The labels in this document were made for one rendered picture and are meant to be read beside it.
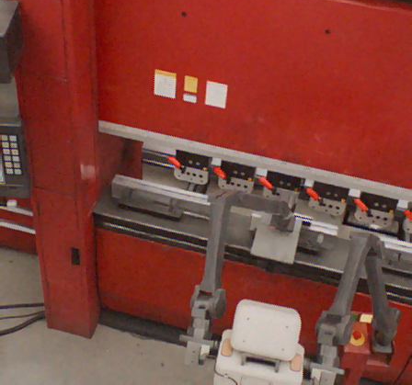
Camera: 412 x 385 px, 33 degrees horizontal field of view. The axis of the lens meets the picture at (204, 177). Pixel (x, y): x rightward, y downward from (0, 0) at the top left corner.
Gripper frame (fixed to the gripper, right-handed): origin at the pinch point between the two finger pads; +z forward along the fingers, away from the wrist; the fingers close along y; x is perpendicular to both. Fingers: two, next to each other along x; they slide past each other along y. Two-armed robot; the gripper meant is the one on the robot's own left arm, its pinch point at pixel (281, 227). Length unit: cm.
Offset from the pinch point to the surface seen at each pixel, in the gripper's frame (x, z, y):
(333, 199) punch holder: -13.5, -11.9, -18.2
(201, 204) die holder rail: -4.0, 7.6, 37.9
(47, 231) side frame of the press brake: 25, 13, 104
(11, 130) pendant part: 11, -69, 99
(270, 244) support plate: 9.8, -3.5, 2.8
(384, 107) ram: -37, -56, -27
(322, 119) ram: -31, -46, -6
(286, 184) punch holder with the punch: -14.6, -14.3, 2.3
